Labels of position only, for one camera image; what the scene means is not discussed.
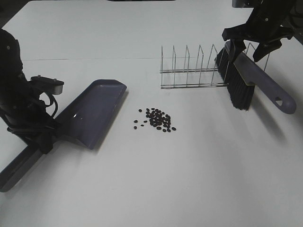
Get pile of coffee beans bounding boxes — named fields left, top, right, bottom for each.
left=133, top=107, right=177, bottom=132

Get chrome wire rack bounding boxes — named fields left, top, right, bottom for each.
left=160, top=44, right=227, bottom=89

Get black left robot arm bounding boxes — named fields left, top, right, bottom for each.
left=0, top=29, right=64, bottom=154

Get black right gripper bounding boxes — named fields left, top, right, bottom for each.
left=222, top=15, right=293, bottom=63

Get purple plastic dustpan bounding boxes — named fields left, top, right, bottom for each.
left=0, top=79, right=126, bottom=192

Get purple hand brush black bristles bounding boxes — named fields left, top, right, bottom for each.
left=215, top=41, right=297, bottom=114

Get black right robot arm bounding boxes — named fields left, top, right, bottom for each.
left=222, top=0, right=295, bottom=62

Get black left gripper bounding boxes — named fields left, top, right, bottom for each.
left=6, top=118, right=62, bottom=155

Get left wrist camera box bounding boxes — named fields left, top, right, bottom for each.
left=30, top=75, right=64, bottom=95

